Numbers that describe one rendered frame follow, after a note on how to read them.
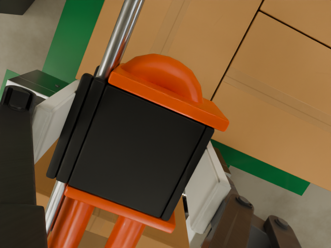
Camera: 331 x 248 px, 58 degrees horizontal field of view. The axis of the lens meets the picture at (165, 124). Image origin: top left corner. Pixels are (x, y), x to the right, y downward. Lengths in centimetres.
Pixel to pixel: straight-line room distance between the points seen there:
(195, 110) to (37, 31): 139
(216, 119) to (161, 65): 5
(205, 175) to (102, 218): 45
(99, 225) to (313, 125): 73
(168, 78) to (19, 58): 141
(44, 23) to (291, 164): 118
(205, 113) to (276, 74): 80
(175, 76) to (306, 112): 87
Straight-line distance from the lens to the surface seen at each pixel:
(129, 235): 23
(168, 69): 18
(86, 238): 27
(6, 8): 138
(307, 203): 189
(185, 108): 17
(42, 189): 61
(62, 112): 16
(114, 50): 17
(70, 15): 148
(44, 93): 91
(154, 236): 63
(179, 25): 89
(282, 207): 185
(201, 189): 16
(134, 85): 17
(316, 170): 112
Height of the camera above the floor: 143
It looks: 72 degrees down
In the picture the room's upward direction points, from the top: 175 degrees clockwise
